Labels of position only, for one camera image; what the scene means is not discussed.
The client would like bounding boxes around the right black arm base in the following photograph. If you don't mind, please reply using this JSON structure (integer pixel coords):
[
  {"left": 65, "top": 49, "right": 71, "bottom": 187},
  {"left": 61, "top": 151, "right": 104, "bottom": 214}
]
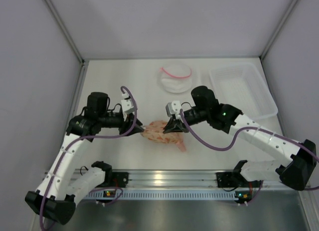
[{"left": 216, "top": 168, "right": 261, "bottom": 188}]

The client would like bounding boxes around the aluminium front rail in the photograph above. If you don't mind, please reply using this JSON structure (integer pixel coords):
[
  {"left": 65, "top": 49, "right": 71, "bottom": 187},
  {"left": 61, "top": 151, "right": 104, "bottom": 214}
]
[{"left": 43, "top": 169, "right": 311, "bottom": 191}]

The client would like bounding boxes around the slotted grey cable duct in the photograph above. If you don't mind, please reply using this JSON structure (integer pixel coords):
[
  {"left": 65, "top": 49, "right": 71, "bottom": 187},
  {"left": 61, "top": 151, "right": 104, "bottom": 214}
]
[{"left": 84, "top": 190, "right": 250, "bottom": 201}]

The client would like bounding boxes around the white mesh laundry bag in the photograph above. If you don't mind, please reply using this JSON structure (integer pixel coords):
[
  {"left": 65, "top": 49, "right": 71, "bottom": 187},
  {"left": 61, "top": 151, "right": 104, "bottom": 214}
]
[{"left": 157, "top": 62, "right": 198, "bottom": 94}]

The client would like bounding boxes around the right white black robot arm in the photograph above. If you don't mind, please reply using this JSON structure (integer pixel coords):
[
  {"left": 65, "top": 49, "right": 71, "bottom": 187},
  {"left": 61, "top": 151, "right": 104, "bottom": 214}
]
[{"left": 163, "top": 86, "right": 319, "bottom": 191}]

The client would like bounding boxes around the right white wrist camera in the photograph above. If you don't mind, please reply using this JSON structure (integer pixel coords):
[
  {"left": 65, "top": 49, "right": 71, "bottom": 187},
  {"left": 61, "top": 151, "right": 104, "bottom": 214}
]
[{"left": 165, "top": 100, "right": 181, "bottom": 119}]

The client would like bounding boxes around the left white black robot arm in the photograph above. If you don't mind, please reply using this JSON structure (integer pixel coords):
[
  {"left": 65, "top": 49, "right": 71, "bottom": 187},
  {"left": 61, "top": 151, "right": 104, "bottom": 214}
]
[{"left": 25, "top": 86, "right": 144, "bottom": 230}]

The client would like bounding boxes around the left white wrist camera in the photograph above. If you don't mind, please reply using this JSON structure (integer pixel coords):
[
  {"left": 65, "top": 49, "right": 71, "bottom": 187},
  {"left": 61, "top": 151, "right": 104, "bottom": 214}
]
[{"left": 121, "top": 86, "right": 136, "bottom": 115}]

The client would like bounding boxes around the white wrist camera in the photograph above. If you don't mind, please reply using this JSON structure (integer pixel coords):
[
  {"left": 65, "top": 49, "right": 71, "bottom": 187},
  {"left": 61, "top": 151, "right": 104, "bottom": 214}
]
[
  {"left": 165, "top": 100, "right": 181, "bottom": 119},
  {"left": 121, "top": 86, "right": 136, "bottom": 115}
]

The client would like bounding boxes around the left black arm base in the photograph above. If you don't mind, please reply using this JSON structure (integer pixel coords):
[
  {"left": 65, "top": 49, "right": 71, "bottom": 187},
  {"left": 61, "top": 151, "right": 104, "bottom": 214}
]
[{"left": 98, "top": 171, "right": 129, "bottom": 188}]

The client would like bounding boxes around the floral orange bra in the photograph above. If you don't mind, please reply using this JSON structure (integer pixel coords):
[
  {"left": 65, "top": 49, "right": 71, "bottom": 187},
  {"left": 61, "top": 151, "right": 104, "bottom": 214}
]
[{"left": 141, "top": 120, "right": 186, "bottom": 152}]

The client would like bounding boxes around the clear plastic bin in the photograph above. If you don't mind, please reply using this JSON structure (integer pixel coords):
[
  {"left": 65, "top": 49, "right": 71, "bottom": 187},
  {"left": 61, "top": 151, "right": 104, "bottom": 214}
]
[{"left": 209, "top": 62, "right": 278, "bottom": 120}]

